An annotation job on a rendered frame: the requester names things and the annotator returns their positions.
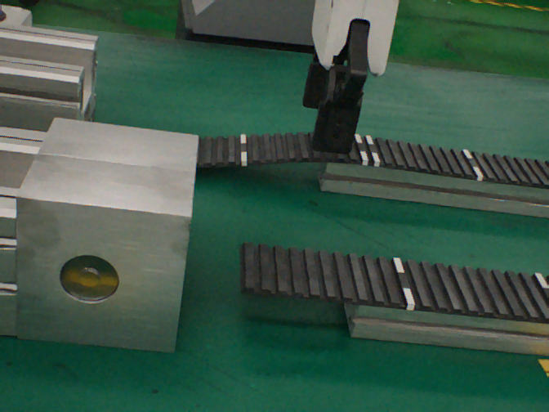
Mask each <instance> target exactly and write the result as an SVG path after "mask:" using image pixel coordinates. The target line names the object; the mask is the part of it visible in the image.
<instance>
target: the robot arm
mask: <svg viewBox="0 0 549 412"><path fill-rule="evenodd" d="M398 4H399V0H316V1H315V11H314V17H313V25H312V36H313V40H314V44H315V47H314V50H313V54H312V61H313V62H318V64H316V63H310V65H309V69H308V74H307V78H306V86H305V91H304V95H303V99H302V104H303V106H304V107H306V108H311V109H317V110H318V112H317V116H316V120H315V128H314V132H313V137H312V141H311V148H312V150H314V151H321V152H328V153H334V154H341V155H348V154H349V153H350V152H351V149H352V146H353V142H354V139H355V132H356V128H357V125H358V121H359V115H360V111H361V106H362V101H363V95H364V83H365V81H366V79H367V75H368V69H369V71H370V73H372V75H373V76H374V77H379V76H381V75H382V74H383V73H384V71H385V68H386V62H387V57H388V53H389V49H390V44H391V37H392V33H393V28H394V24H395V17H396V12H397V8H398ZM345 60H347V65H344V63H345ZM344 79H345V81H344Z"/></svg>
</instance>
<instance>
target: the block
mask: <svg viewBox="0 0 549 412"><path fill-rule="evenodd" d="M198 143H199V136H197V135H190V134H184V133H177V132H165V131H158V130H151V129H144V128H132V127H125V126H119V125H113V124H106V123H93V122H87V121H80V120H73V119H61V118H54V120H53V122H52V124H51V126H50V128H49V130H48V132H47V134H46V136H45V138H44V140H43V142H42V144H41V146H40V149H39V151H38V153H37V155H36V157H35V159H34V161H33V163H32V165H31V167H30V169H29V171H28V173H27V175H26V178H25V180H24V182H23V184H22V186H21V188H20V190H19V192H18V194H17V196H16V301H17V338H18V339H27V340H36V341H45V342H54V343H72V344H81V345H90V346H99V347H116V348H126V349H135V350H144V351H153V352H171V353H173V352H174V351H175V348H176V336H177V329H178V322H179V315H180V309H181V296H182V289H183V283H184V276H185V264H186V258H187V251H188V244H189V237H190V225H191V218H192V209H193V200H194V181H195V172H196V162H197V153H198Z"/></svg>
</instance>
